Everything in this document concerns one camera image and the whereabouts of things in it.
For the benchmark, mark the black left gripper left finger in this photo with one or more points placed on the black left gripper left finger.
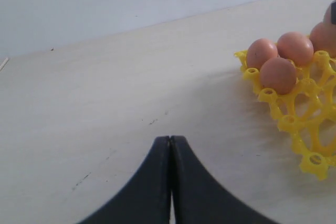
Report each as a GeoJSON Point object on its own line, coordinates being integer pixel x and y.
{"type": "Point", "coordinates": [146, 197]}

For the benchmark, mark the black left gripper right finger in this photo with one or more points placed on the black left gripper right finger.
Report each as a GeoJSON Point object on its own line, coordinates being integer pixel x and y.
{"type": "Point", "coordinates": [198, 197]}

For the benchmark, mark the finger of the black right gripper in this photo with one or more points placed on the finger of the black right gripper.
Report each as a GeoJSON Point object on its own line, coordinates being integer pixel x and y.
{"type": "Point", "coordinates": [333, 12]}

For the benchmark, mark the brown egg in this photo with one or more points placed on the brown egg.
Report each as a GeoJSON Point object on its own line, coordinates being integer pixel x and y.
{"type": "Point", "coordinates": [259, 52]}
{"type": "Point", "coordinates": [322, 37]}
{"type": "Point", "coordinates": [327, 15]}
{"type": "Point", "coordinates": [296, 47]}
{"type": "Point", "coordinates": [278, 74]}

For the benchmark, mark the yellow plastic egg tray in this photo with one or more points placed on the yellow plastic egg tray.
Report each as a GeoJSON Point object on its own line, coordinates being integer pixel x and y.
{"type": "Point", "coordinates": [303, 112]}

